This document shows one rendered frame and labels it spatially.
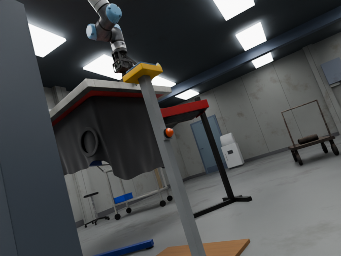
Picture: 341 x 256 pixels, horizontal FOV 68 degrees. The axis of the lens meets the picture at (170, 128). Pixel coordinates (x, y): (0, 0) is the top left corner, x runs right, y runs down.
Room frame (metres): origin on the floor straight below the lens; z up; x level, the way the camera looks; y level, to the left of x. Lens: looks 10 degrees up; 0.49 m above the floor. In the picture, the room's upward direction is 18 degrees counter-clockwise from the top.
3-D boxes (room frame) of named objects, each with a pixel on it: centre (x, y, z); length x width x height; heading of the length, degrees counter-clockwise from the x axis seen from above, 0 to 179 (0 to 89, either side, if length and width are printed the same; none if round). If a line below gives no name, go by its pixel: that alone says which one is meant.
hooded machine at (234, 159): (8.86, -1.76, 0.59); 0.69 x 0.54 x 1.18; 156
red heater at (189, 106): (2.69, -0.08, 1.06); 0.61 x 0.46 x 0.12; 111
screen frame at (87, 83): (1.51, 0.41, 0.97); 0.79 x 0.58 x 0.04; 51
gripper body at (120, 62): (1.26, 0.14, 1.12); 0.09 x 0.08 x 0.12; 141
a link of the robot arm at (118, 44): (1.26, 0.13, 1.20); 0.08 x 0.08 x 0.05
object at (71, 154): (1.34, 0.48, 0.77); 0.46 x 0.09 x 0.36; 51
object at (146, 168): (1.33, 0.18, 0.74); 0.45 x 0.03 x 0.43; 141
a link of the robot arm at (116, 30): (1.26, 0.14, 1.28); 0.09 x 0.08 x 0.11; 135
